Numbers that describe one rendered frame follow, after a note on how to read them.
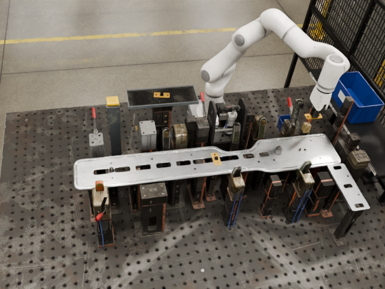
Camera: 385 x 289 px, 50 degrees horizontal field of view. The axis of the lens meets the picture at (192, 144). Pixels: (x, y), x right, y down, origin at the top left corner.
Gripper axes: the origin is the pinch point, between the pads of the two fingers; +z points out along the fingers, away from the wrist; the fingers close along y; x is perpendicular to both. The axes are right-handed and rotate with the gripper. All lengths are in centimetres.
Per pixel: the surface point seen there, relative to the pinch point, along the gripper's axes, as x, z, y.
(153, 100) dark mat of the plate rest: -75, 11, -31
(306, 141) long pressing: 6.0, 27.4, -5.3
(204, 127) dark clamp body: -50, 20, -16
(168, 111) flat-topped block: -67, 19, -30
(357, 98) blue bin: 51, 24, -32
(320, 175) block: 5.3, 29.2, 16.6
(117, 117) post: -94, 21, -30
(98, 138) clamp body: -105, 21, -17
